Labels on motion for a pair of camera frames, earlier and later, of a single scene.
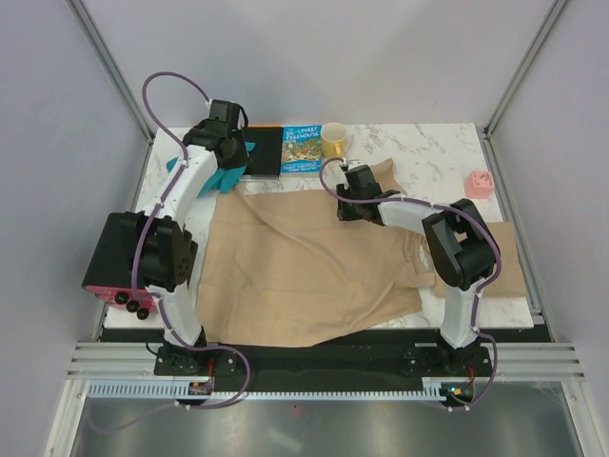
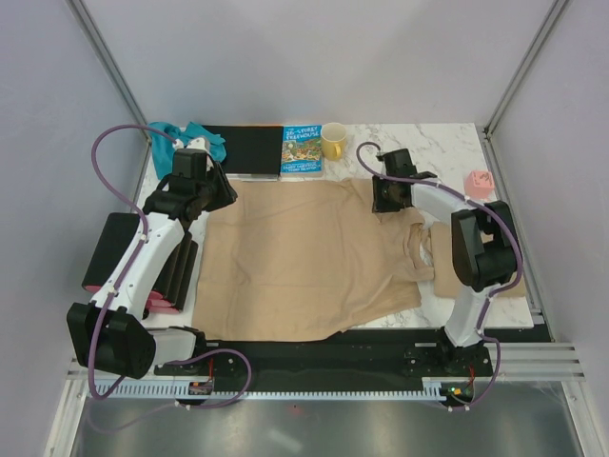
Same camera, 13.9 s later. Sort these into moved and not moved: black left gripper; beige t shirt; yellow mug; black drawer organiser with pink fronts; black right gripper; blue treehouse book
Moved: black right gripper; black left gripper
Not moved: blue treehouse book; beige t shirt; yellow mug; black drawer organiser with pink fronts
